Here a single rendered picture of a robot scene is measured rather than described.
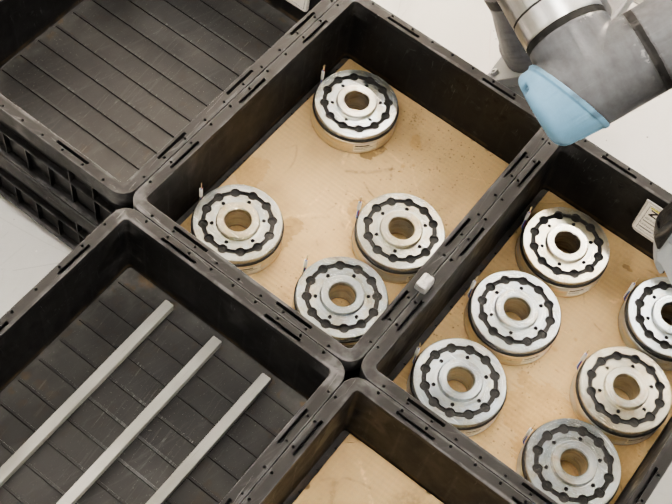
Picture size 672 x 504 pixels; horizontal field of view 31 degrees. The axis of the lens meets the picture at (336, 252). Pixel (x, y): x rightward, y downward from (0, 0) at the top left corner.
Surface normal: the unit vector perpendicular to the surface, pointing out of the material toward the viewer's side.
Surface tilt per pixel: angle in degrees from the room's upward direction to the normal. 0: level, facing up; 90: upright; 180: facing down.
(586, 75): 37
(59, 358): 0
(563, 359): 0
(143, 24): 0
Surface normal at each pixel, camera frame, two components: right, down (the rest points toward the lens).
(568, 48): -0.45, -0.01
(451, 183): 0.11, -0.50
